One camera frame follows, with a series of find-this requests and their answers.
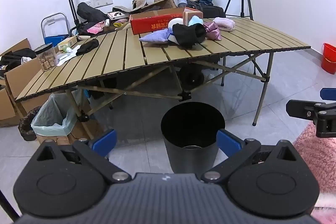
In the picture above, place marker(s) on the black padded bag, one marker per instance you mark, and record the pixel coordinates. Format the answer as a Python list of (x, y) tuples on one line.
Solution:
[(90, 12)]

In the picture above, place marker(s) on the lavender fabric pouch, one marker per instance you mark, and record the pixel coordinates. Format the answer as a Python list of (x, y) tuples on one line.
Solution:
[(155, 37)]

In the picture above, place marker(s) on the pink fluffy rug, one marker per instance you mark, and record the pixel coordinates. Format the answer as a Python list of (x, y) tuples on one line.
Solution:
[(320, 158)]

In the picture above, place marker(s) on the black knitted cloth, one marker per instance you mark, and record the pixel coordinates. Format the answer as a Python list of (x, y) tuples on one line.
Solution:
[(187, 35)]

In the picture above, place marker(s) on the red bucket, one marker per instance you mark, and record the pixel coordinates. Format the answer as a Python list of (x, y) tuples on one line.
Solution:
[(329, 58)]

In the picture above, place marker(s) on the white foam cylinder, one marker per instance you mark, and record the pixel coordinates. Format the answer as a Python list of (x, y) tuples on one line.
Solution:
[(176, 23)]

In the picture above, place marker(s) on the dark woven basket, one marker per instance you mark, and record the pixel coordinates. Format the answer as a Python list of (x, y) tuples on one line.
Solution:
[(26, 127)]

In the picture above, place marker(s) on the red cardboard box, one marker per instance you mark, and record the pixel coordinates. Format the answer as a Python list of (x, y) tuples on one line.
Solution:
[(149, 24)]

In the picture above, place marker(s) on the small brown cardboard box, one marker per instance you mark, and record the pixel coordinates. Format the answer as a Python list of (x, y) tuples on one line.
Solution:
[(189, 12)]

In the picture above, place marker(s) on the black glove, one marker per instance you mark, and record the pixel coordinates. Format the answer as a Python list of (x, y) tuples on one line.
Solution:
[(88, 47)]

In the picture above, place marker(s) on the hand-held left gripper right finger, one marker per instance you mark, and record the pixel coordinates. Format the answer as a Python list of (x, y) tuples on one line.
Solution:
[(227, 144)]

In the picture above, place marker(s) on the pink cloth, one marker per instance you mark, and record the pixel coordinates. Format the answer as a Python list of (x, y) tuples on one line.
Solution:
[(95, 28)]

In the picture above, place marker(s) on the blue bottle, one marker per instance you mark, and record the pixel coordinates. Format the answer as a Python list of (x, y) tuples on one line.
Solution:
[(182, 2)]

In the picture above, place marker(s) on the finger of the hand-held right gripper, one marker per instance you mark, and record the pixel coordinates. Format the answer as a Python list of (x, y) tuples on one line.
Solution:
[(299, 108), (328, 94)]

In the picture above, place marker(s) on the pink satin scrunchie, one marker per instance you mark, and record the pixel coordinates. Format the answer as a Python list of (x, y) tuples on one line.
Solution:
[(213, 31)]

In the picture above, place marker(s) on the white wall outlet strip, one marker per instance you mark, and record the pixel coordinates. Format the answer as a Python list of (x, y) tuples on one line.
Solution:
[(101, 1)]

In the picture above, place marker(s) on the large brown cardboard box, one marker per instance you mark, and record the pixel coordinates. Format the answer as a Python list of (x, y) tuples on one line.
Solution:
[(23, 77)]

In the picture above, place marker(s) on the white paper sheet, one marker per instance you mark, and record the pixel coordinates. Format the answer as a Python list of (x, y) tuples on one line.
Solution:
[(65, 57)]

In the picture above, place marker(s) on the pale purple fluffy cloth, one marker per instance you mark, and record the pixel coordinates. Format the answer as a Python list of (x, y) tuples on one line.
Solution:
[(224, 24)]

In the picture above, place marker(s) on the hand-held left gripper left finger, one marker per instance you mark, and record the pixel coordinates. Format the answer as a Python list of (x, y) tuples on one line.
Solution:
[(105, 142)]

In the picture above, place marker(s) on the light blue fluffy cloth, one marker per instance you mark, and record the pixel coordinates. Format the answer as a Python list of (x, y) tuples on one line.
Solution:
[(195, 20)]

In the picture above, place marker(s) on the open brown cardboard box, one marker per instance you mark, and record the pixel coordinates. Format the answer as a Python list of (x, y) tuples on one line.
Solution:
[(164, 3)]

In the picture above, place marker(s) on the black round bin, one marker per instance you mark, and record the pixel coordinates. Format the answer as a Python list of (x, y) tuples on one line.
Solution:
[(183, 158)]

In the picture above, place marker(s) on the blue plastic box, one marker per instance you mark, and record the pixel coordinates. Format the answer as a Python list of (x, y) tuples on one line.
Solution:
[(56, 39)]

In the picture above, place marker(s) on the black carry bag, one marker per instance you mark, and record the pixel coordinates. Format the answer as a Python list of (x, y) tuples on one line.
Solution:
[(213, 12)]

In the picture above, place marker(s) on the black wagon wheel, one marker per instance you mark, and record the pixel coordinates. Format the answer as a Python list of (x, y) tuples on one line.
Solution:
[(193, 78)]

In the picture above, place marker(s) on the pale yellow carton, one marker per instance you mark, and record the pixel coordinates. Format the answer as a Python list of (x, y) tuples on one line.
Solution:
[(67, 42)]

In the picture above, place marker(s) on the clear snack jar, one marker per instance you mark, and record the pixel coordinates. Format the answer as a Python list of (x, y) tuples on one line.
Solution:
[(47, 57)]

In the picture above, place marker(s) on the tan folding table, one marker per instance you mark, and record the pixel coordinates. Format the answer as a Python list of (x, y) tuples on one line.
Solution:
[(131, 53)]

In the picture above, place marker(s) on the small pink white box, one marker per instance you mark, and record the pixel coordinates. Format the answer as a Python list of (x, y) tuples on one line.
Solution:
[(116, 15)]

